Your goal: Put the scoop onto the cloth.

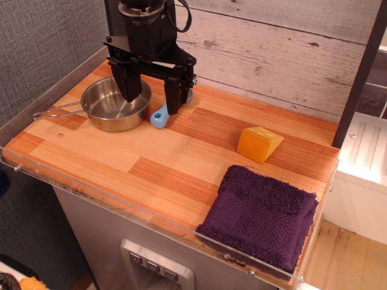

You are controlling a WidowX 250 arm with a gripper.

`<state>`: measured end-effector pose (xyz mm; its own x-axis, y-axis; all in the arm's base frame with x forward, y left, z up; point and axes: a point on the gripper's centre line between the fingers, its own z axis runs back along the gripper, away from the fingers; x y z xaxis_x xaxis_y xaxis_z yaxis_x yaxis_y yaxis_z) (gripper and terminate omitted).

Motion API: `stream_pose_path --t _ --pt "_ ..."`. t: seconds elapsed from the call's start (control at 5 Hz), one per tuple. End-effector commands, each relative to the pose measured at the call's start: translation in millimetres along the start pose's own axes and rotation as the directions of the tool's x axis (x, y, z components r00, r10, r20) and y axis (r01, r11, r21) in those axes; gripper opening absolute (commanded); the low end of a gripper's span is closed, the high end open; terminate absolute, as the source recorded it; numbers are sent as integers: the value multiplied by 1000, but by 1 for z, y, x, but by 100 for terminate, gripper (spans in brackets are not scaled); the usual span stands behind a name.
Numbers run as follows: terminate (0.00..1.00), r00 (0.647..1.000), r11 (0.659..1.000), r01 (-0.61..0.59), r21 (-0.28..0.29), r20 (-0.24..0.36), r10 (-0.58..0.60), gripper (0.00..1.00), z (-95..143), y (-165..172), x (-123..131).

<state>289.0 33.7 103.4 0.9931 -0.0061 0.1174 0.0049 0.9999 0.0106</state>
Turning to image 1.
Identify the purple terry cloth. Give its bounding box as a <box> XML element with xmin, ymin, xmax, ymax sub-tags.
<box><xmin>196</xmin><ymin>165</ymin><xmax>319</xmax><ymax>274</ymax></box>

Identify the white toy sink counter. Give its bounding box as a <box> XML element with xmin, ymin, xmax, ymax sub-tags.
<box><xmin>323</xmin><ymin>113</ymin><xmax>386</xmax><ymax>243</ymax></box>

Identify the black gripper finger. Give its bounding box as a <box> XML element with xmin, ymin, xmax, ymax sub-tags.
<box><xmin>109</xmin><ymin>59</ymin><xmax>143</xmax><ymax>103</ymax></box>
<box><xmin>164</xmin><ymin>77</ymin><xmax>193</xmax><ymax>115</ymax></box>

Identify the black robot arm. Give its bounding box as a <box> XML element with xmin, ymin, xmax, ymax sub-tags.
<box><xmin>103</xmin><ymin>1</ymin><xmax>197</xmax><ymax>115</ymax></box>

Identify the grey metal side rail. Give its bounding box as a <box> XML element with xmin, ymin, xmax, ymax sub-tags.
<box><xmin>1</xmin><ymin>48</ymin><xmax>108</xmax><ymax>147</ymax></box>

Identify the yellow cheese wedge toy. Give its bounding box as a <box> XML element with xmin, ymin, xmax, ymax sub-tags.
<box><xmin>236</xmin><ymin>127</ymin><xmax>284</xmax><ymax>164</ymax></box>

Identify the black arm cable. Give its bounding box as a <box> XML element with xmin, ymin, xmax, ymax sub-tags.
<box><xmin>165</xmin><ymin>0</ymin><xmax>192</xmax><ymax>33</ymax></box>

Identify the clear acrylic table guard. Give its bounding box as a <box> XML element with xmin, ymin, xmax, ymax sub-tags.
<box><xmin>2</xmin><ymin>140</ymin><xmax>339</xmax><ymax>289</ymax></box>

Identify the dark right frame post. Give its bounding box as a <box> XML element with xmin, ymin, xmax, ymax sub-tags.
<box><xmin>331</xmin><ymin>0</ymin><xmax>386</xmax><ymax>149</ymax></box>

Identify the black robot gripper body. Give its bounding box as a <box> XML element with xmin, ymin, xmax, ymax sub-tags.
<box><xmin>104</xmin><ymin>1</ymin><xmax>197</xmax><ymax>88</ymax></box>

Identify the yellow black object bottom left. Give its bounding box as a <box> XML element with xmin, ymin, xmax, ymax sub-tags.
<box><xmin>1</xmin><ymin>272</ymin><xmax>48</xmax><ymax>290</ymax></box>

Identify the light blue plastic scoop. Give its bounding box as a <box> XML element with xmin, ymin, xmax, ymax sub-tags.
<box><xmin>150</xmin><ymin>103</ymin><xmax>170</xmax><ymax>129</ymax></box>

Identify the stainless steel pot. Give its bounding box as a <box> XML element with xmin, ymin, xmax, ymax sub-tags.
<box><xmin>32</xmin><ymin>77</ymin><xmax>152</xmax><ymax>132</ymax></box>

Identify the silver dispenser button panel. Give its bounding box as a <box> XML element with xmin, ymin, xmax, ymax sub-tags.
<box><xmin>120</xmin><ymin>239</ymin><xmax>195</xmax><ymax>290</ymax></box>

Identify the stainless steel toy fridge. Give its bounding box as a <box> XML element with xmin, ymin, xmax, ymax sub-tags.
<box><xmin>54</xmin><ymin>187</ymin><xmax>275</xmax><ymax>289</ymax></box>

